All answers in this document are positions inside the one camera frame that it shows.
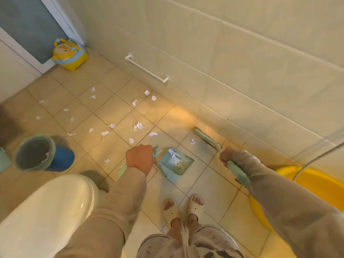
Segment blue trash bin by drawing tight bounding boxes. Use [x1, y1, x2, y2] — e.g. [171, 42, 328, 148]
[15, 135, 75, 172]

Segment person's left forearm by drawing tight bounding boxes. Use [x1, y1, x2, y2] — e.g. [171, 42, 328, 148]
[54, 167, 148, 258]

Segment crumpled white paper wad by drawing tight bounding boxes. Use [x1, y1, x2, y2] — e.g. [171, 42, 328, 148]
[168, 148, 182, 166]

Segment person's beige slipper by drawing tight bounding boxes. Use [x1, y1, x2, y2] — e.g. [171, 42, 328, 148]
[187, 194, 204, 221]
[163, 199, 181, 229]

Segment person's left beige slipper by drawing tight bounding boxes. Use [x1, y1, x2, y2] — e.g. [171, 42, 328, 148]
[163, 199, 181, 229]

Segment grey-green bin liner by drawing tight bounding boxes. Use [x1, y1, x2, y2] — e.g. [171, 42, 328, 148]
[15, 135, 56, 172]

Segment silver shower hose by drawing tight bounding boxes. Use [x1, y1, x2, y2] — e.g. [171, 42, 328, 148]
[292, 142, 344, 181]

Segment patterned beige shorts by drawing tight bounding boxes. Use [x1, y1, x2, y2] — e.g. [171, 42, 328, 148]
[136, 226, 243, 258]

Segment light blue dustpan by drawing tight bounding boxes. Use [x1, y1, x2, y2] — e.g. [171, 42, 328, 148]
[118, 146, 195, 178]

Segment person's left leg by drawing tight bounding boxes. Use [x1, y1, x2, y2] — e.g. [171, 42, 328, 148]
[168, 218, 184, 246]

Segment white toilet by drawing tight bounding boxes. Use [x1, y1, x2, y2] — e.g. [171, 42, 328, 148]
[0, 174, 108, 258]

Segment person's right forearm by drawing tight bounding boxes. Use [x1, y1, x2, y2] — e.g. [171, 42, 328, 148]
[232, 150, 344, 258]

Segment glass door with white frame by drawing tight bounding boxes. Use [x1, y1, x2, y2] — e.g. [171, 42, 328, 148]
[0, 0, 85, 75]

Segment yellow plastic basin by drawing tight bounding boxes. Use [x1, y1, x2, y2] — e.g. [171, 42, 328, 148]
[249, 166, 344, 241]

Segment person's right hand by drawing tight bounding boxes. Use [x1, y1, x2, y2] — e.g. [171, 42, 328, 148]
[219, 147, 243, 168]

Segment person's left hand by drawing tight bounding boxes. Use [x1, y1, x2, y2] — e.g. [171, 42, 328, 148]
[125, 144, 157, 177]

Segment green handled broom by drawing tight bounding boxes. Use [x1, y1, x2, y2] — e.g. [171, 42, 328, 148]
[193, 127, 251, 187]

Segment person's right beige slipper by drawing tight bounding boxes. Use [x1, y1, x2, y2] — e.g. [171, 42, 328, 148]
[187, 194, 204, 221]

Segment person's leg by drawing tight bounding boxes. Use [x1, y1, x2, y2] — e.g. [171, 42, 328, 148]
[187, 213, 201, 245]
[168, 218, 184, 246]

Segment person's right leg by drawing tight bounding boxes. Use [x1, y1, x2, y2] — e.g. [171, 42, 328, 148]
[187, 213, 201, 245]

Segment yellow child potty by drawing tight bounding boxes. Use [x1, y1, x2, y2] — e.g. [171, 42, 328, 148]
[52, 38, 89, 72]

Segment white towel bar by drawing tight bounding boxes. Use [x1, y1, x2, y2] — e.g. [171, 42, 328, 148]
[125, 53, 171, 84]

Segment scattered white paper scraps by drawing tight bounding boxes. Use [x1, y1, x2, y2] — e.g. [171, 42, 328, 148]
[36, 87, 196, 163]

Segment light green plastic container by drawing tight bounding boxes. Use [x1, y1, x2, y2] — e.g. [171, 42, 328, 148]
[0, 148, 12, 174]

